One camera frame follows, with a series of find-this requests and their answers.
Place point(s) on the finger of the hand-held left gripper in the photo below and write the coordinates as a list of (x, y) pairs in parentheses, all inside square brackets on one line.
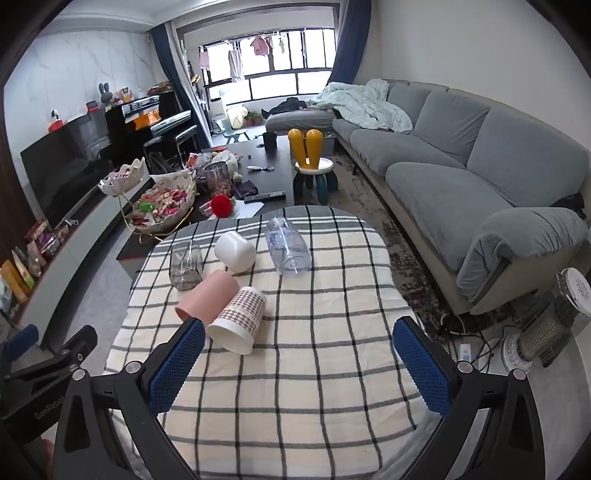
[(69, 350), (21, 339)]

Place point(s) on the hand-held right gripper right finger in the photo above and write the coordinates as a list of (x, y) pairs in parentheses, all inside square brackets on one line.
[(422, 364)]

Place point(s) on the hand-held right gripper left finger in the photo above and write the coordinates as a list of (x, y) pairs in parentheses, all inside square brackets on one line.
[(178, 364)]

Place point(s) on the plaid paper cup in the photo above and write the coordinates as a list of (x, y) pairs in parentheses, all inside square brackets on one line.
[(238, 321)]

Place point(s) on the pink cup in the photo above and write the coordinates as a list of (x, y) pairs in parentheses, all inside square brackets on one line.
[(207, 295)]

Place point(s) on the grey glass cup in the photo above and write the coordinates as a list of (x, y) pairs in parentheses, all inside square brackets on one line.
[(185, 267)]

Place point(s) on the white cup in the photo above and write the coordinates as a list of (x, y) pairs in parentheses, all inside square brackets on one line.
[(235, 251)]

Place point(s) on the white charger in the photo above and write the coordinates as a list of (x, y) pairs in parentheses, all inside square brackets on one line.
[(467, 352)]

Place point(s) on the row of snack packets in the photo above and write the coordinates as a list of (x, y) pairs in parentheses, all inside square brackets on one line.
[(27, 263)]

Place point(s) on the grey television cabinet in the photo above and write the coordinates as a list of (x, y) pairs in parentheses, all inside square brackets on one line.
[(69, 272)]

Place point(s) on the patterned rug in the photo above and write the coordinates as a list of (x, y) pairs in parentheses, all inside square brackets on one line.
[(406, 258)]

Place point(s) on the checked tablecloth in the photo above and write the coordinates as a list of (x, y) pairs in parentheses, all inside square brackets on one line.
[(300, 346)]

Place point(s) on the electric heater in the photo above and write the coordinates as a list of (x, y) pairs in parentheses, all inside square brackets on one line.
[(549, 332)]

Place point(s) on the clear plastic bottle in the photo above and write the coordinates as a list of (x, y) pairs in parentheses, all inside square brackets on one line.
[(286, 247)]

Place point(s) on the tiered snack stand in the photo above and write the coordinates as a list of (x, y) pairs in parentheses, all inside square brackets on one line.
[(161, 203)]

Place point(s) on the red pompom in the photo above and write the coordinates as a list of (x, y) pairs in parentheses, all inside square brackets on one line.
[(221, 206)]

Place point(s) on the white paper sheet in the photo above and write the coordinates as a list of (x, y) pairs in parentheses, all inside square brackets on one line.
[(247, 210)]

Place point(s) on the flat screen television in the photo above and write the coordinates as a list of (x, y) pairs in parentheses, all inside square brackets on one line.
[(60, 170)]

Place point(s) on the grey sofa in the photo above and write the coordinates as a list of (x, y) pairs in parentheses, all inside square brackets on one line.
[(461, 184)]

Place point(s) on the clear jar of nuts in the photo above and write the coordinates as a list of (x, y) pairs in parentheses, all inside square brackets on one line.
[(218, 182)]

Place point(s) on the purple pouch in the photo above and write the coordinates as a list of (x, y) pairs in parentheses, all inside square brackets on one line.
[(245, 189)]

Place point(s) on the black remote control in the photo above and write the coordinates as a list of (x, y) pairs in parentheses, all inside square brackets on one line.
[(264, 196)]

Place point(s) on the black coffee table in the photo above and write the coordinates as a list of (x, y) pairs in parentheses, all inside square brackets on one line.
[(272, 182)]

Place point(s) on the white plush toy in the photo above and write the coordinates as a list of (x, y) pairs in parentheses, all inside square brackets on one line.
[(230, 165)]

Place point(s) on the dark cloth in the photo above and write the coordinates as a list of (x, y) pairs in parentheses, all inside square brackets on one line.
[(570, 205)]

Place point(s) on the black piano bench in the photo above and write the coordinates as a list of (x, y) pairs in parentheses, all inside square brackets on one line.
[(178, 134)]

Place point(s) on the black piano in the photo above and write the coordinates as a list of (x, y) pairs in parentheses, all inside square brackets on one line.
[(129, 120)]

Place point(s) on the small green chair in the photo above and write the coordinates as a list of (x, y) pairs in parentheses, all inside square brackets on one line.
[(231, 129)]

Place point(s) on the black mug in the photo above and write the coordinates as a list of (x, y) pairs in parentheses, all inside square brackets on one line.
[(269, 141)]

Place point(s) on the yellow eared child stool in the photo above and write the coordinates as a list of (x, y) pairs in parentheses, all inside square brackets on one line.
[(305, 147)]

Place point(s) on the grey rabbit figure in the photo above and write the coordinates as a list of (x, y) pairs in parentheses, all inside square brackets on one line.
[(106, 94)]

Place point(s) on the light green blanket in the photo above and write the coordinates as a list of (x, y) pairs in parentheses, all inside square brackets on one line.
[(369, 104)]

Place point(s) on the black clothes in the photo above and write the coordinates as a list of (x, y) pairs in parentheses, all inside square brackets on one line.
[(286, 107)]

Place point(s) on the blue curtain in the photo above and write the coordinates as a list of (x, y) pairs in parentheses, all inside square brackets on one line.
[(348, 46), (178, 78)]

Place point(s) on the white hanging garment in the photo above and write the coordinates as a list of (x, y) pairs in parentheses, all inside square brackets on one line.
[(235, 64)]

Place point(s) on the pink hanging garment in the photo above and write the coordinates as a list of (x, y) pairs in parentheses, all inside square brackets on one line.
[(260, 46)]

